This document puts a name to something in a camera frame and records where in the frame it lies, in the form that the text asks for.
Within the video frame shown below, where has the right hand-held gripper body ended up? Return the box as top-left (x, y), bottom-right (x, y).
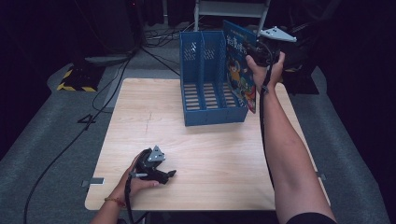
top-left (254, 25), bottom-right (298, 68)

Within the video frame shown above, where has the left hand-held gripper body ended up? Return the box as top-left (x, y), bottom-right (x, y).
top-left (134, 145), bottom-right (167, 182)

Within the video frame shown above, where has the blue cartoon picture book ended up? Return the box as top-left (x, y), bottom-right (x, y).
top-left (222, 20), bottom-right (259, 115)

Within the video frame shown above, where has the blue plastic file rack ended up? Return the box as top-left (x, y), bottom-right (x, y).
top-left (179, 30), bottom-right (250, 127)

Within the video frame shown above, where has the person's left hand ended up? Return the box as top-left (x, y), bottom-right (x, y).
top-left (106, 152), bottom-right (161, 203)

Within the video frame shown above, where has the person's right hand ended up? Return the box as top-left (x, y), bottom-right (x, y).
top-left (245, 50), bottom-right (287, 94)

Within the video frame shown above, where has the white metal stand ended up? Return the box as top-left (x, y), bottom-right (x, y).
top-left (193, 0), bottom-right (273, 37)

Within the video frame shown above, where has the black yellow striped base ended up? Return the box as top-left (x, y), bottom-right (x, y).
top-left (56, 63), bottom-right (106, 93)

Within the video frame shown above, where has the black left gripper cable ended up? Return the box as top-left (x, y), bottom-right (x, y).
top-left (123, 174), bottom-right (138, 224)

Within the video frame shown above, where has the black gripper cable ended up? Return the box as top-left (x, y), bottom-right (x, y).
top-left (123, 174), bottom-right (138, 224)
top-left (259, 66), bottom-right (276, 189)

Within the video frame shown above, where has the red and gold bracelet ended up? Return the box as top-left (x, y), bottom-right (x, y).
top-left (104, 196), bottom-right (127, 209)

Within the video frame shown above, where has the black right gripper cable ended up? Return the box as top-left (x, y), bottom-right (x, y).
top-left (259, 66), bottom-right (276, 189)

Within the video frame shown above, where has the thin black looped cable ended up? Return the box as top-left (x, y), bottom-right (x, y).
top-left (92, 59), bottom-right (132, 115)

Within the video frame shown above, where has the long black floor cable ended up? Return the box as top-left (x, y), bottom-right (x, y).
top-left (22, 50), bottom-right (136, 224)

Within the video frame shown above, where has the bundle of floor cables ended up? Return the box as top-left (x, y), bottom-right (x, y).
top-left (143, 22), bottom-right (195, 49)

